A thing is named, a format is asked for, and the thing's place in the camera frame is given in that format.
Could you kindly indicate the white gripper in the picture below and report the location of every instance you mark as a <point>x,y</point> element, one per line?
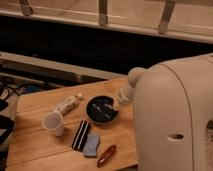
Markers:
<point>125,95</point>

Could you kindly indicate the black ceramic bowl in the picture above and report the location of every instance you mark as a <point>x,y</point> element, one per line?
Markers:
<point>100,109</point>

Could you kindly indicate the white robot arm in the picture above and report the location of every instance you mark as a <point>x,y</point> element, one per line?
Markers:
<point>172,106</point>

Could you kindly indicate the blue grey sponge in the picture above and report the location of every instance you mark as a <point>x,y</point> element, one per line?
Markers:
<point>91,145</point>

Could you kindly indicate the black white striped block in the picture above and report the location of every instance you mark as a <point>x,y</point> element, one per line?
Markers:
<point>81,136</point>

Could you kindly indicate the white lying bottle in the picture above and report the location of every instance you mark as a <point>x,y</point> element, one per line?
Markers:
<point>68,104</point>

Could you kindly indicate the brown red wrapped object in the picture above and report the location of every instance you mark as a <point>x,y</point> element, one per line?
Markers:
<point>106,155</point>

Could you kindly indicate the white plastic cup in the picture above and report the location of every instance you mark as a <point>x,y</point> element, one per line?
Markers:
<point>53,122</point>

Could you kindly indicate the metal railing post middle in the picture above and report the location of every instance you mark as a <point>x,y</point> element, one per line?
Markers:
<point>103,11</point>

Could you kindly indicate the metal railing post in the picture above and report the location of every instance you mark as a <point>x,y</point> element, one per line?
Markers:
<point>103,11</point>
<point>166,16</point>

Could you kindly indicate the metal railing post right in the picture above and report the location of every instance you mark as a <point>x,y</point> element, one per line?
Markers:
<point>166,16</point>

